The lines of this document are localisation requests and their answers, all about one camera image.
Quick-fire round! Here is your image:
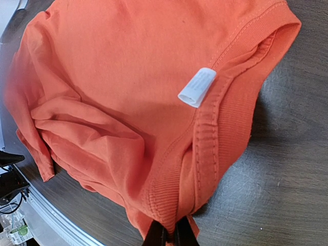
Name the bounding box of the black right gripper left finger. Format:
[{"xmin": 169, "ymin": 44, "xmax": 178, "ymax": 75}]
[{"xmin": 143, "ymin": 220, "xmax": 167, "ymax": 246}]

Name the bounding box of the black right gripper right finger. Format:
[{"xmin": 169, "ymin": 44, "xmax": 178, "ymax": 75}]
[{"xmin": 174, "ymin": 216, "xmax": 199, "ymax": 246}]

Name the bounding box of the orange t-shirt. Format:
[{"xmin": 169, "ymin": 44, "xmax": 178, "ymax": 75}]
[{"xmin": 4, "ymin": 1, "xmax": 301, "ymax": 236}]

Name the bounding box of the green white packet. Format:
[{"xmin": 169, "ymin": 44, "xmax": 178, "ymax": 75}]
[{"xmin": 9, "ymin": 225, "xmax": 28, "ymax": 245}]

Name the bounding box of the aluminium front rail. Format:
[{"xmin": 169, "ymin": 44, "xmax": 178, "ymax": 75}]
[{"xmin": 12, "ymin": 163, "xmax": 106, "ymax": 246}]

